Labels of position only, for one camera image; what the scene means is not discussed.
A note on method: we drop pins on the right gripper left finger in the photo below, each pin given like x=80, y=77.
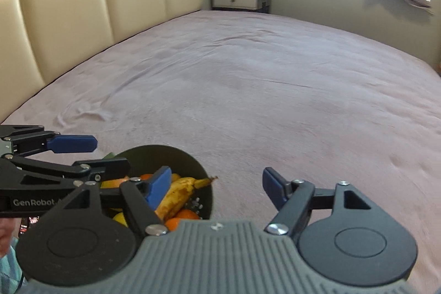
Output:
x=77, y=242

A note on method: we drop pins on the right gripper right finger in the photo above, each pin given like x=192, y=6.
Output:
x=340, y=233

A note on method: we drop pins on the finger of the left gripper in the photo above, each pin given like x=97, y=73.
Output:
x=18, y=171
x=27, y=140

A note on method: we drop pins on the spotted yellow banana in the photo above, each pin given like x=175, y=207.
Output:
x=179, y=194

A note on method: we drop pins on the orange mandarin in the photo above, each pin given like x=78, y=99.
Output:
x=173, y=223
x=187, y=214
x=145, y=176

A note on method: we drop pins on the red-green pear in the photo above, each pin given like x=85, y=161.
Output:
x=111, y=184

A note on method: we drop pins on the yellow-green pear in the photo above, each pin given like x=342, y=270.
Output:
x=120, y=218

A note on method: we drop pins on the green colander bowl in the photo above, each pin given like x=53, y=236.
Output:
x=146, y=159

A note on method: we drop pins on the cream padded headboard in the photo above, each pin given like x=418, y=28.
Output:
x=44, y=39

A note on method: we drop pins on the pink bed blanket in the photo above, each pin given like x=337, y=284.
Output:
x=240, y=92

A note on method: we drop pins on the white bedside table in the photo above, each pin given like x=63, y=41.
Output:
x=257, y=6

